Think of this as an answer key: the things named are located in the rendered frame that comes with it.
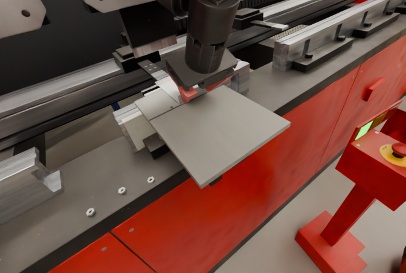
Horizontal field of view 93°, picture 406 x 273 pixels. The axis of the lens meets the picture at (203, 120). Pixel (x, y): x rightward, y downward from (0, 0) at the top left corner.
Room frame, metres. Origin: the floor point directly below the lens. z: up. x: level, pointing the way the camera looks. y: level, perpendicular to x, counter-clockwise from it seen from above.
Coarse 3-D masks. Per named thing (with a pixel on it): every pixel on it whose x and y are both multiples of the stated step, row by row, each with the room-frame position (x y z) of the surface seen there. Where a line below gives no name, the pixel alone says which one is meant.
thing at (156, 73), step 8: (120, 48) 0.64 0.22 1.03; (128, 48) 0.62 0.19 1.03; (120, 56) 0.60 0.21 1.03; (128, 56) 0.58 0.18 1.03; (144, 56) 0.59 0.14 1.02; (152, 56) 0.60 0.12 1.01; (120, 64) 0.57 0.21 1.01; (128, 64) 0.56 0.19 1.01; (136, 64) 0.57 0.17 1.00; (144, 64) 0.55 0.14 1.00; (152, 64) 0.55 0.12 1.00; (128, 72) 0.56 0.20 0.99; (152, 72) 0.49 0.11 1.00; (160, 72) 0.48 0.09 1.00
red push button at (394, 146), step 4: (396, 144) 0.28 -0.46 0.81; (400, 144) 0.27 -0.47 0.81; (404, 144) 0.27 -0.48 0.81; (392, 148) 0.27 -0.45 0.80; (396, 148) 0.27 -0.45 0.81; (400, 148) 0.26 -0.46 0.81; (404, 148) 0.26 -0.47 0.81; (396, 152) 0.26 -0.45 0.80; (400, 152) 0.26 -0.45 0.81; (404, 152) 0.25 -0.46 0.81; (396, 156) 0.26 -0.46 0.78; (400, 156) 0.26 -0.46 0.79
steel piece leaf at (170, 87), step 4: (172, 80) 0.43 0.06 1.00; (164, 84) 0.42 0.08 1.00; (168, 84) 0.42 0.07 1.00; (172, 84) 0.41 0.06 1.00; (164, 88) 0.40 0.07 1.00; (168, 88) 0.40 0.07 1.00; (172, 88) 0.39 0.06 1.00; (176, 88) 0.39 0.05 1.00; (196, 88) 0.34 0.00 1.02; (200, 88) 0.35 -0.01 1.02; (168, 92) 0.38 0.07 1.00; (172, 92) 0.37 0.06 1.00; (176, 92) 0.37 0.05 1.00; (200, 92) 0.35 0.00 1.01; (204, 92) 0.35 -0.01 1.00; (172, 96) 0.36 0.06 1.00; (176, 96) 0.36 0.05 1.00; (180, 96) 0.33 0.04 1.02; (196, 96) 0.34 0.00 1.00; (176, 100) 0.34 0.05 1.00; (180, 100) 0.33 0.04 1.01; (180, 104) 0.32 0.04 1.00
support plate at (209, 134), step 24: (168, 96) 0.37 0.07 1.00; (216, 96) 0.33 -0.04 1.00; (240, 96) 0.32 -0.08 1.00; (168, 120) 0.28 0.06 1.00; (192, 120) 0.27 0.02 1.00; (216, 120) 0.26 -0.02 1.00; (240, 120) 0.25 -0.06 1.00; (264, 120) 0.24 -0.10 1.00; (168, 144) 0.22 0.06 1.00; (192, 144) 0.21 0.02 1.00; (216, 144) 0.20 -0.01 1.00; (240, 144) 0.19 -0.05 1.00; (192, 168) 0.17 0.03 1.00; (216, 168) 0.16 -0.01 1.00
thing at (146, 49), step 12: (120, 12) 0.39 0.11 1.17; (132, 12) 0.40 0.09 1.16; (144, 12) 0.41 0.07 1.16; (156, 12) 0.43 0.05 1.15; (168, 12) 0.44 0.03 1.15; (132, 24) 0.40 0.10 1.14; (144, 24) 0.41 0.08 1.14; (156, 24) 0.42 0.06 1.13; (168, 24) 0.43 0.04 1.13; (132, 36) 0.40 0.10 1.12; (144, 36) 0.41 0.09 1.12; (156, 36) 0.42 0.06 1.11; (168, 36) 0.43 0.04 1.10; (132, 48) 0.40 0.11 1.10; (144, 48) 0.41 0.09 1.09; (156, 48) 0.43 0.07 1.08
